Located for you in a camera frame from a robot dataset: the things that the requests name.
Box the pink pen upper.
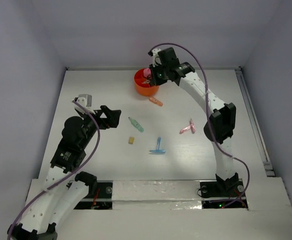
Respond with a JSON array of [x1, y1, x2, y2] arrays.
[[190, 119, 196, 134]]

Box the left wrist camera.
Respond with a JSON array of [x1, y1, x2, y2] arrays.
[[72, 94, 93, 114]]

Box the pink pen lower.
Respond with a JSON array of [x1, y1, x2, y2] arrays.
[[179, 125, 192, 134]]

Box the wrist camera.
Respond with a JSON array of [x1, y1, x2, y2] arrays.
[[72, 94, 93, 114], [148, 48, 162, 67]]

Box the black scissors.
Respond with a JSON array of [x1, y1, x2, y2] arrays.
[[142, 75, 152, 84]]

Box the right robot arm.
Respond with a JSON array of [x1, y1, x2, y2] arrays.
[[148, 47, 239, 196]]

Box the orange round organizer container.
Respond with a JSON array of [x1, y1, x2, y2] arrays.
[[134, 68, 159, 97]]

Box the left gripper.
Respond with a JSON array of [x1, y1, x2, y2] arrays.
[[79, 105, 121, 148]]

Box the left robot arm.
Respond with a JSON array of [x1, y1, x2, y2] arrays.
[[7, 104, 121, 240]]

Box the pink pen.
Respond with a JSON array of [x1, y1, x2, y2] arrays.
[[179, 125, 192, 134], [190, 119, 196, 134]]

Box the tan eraser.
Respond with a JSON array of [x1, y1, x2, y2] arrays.
[[128, 137, 134, 145]]

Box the blue pen flat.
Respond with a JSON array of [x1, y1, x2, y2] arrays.
[[150, 149, 166, 154]]

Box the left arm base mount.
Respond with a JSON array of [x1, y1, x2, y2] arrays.
[[74, 181, 113, 210]]

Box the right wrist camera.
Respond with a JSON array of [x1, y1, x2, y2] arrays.
[[148, 48, 162, 67]]

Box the orange highlighter pen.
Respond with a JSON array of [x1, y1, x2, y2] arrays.
[[149, 96, 163, 107]]

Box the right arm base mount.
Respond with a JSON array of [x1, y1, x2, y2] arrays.
[[197, 180, 248, 209]]

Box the green highlighter pen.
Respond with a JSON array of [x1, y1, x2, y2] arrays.
[[128, 117, 144, 133]]

